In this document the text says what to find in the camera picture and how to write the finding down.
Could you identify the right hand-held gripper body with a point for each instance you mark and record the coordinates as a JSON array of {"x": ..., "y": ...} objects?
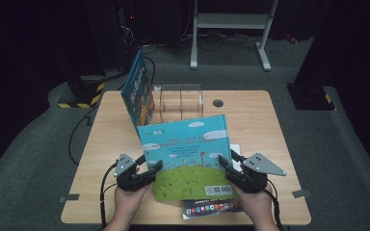
[{"x": 253, "y": 174}]

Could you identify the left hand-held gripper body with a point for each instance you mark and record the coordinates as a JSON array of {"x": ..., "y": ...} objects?
[{"x": 128, "y": 178}]

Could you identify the light blue picture book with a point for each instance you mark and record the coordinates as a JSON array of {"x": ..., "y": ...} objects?
[{"x": 189, "y": 154}]

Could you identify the purple magazine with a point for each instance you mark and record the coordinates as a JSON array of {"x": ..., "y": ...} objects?
[{"x": 212, "y": 210}]

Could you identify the dark blue picture book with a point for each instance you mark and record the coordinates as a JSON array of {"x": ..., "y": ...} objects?
[{"x": 138, "y": 93}]

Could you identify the clear acrylic book rack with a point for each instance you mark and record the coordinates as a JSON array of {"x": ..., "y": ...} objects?
[{"x": 179, "y": 102}]

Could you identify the person's left hand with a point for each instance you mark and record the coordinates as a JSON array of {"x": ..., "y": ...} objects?
[{"x": 128, "y": 202}]

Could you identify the person's right hand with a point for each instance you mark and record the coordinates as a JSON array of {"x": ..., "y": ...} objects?
[{"x": 257, "y": 205}]

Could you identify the grey tape piece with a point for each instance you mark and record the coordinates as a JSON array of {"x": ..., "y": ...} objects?
[
  {"x": 69, "y": 198},
  {"x": 301, "y": 193}
]

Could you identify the round grey table grommet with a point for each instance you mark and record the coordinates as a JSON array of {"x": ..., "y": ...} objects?
[{"x": 218, "y": 103}]

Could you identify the black yellow striped base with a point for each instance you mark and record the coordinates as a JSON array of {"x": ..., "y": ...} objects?
[
  {"x": 83, "y": 91},
  {"x": 311, "y": 97}
]

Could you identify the black equipment tower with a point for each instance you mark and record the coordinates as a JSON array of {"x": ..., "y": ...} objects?
[{"x": 130, "y": 32}]

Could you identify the small red object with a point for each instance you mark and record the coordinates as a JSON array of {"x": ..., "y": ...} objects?
[{"x": 291, "y": 39}]

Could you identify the white metal stand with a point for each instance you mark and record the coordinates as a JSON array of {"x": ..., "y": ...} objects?
[{"x": 231, "y": 20}]

